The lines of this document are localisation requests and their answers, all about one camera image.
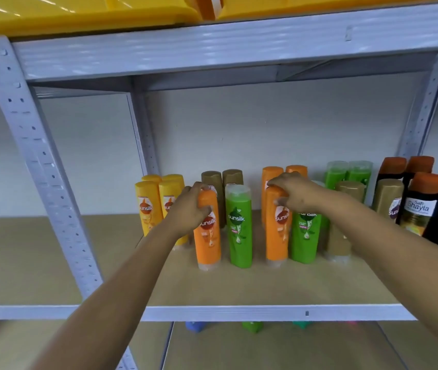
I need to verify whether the person's right forearm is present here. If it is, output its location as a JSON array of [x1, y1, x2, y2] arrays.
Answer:
[[327, 187, 438, 362]]

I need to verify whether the orange plastic bin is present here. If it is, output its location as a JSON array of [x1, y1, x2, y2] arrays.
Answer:
[[194, 0, 224, 22]]

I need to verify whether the green shampoo bottle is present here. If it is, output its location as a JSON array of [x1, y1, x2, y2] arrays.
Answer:
[[225, 184, 253, 269], [290, 180, 325, 265]]

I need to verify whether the yellow plastic bin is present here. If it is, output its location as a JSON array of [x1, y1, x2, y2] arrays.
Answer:
[[0, 0, 201, 40], [217, 0, 438, 20]]

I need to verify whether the translucent green bottle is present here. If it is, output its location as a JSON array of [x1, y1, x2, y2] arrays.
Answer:
[[321, 160, 349, 252], [346, 160, 373, 205]]

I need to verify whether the gold shampoo bottle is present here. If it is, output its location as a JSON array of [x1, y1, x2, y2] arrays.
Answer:
[[201, 171, 226, 229], [322, 180, 366, 263], [371, 179, 405, 224], [222, 169, 244, 188]]

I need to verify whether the black bottle with orange cap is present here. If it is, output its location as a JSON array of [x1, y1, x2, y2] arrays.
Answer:
[[375, 156, 408, 182], [399, 172, 438, 245], [404, 155, 435, 186]]

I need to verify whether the white metal shelf rack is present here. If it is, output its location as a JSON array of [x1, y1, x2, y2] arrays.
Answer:
[[0, 1, 438, 370]]

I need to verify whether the person's left hand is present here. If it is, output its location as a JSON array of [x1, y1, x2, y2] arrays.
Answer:
[[163, 182, 214, 238]]

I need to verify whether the person's left forearm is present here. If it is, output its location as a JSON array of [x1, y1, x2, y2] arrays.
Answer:
[[30, 221, 189, 370]]

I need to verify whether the person's right hand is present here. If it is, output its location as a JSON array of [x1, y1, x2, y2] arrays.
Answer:
[[267, 172, 338, 215]]

